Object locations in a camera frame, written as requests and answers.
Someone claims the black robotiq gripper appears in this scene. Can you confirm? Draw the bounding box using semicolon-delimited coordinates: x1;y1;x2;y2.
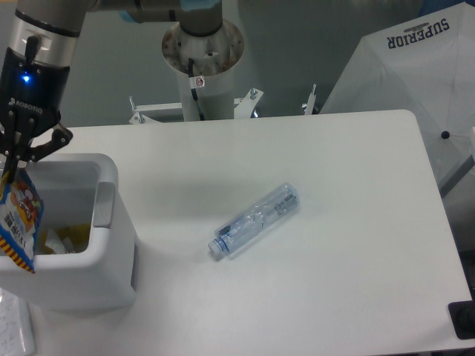
1;48;73;182

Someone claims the blue snack wrapper bag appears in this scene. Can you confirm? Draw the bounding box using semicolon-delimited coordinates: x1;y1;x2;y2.
1;169;44;274

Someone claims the clear crushed plastic bottle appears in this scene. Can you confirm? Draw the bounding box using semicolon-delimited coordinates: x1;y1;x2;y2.
208;182;300;260

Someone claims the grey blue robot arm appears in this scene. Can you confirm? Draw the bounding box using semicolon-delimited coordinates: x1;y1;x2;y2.
1;1;231;182

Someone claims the white plastic trash can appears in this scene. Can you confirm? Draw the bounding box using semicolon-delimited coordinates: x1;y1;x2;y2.
1;154;138;310

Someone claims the yellow white trash in bin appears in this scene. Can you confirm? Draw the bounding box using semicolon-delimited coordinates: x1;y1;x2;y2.
35;224;91;255

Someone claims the white superior umbrella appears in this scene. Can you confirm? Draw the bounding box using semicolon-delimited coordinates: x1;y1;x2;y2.
321;2;474;184

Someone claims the black device at table edge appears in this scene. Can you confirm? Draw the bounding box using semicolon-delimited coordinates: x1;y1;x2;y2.
448;300;474;340

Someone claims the white metal frame bracket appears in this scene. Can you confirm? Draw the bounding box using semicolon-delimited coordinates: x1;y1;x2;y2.
128;95;184;125

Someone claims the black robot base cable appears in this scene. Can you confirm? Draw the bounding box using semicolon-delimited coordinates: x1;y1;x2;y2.
187;57;206;121

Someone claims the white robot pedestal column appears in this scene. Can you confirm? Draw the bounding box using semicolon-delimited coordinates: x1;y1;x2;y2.
162;19;244;122

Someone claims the white clamp bracket right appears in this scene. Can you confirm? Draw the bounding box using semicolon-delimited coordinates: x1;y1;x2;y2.
301;84;319;116

